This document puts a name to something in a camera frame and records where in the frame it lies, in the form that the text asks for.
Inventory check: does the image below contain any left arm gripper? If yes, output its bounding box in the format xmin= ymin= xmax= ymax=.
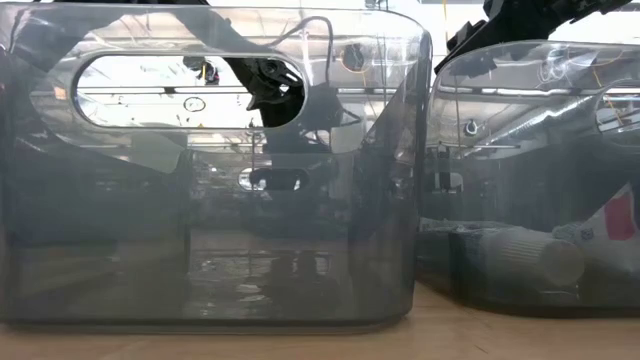
xmin=223 ymin=55 xmax=351 ymax=151

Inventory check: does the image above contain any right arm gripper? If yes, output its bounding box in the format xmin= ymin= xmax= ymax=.
xmin=433 ymin=0 xmax=634 ymax=75

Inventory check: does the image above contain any smoky grey plastic bin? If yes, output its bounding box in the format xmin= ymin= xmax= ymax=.
xmin=418 ymin=39 xmax=640 ymax=309
xmin=0 ymin=2 xmax=434 ymax=334

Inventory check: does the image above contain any black left wrist camera cable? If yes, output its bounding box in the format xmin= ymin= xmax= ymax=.
xmin=277 ymin=14 xmax=335 ymax=89

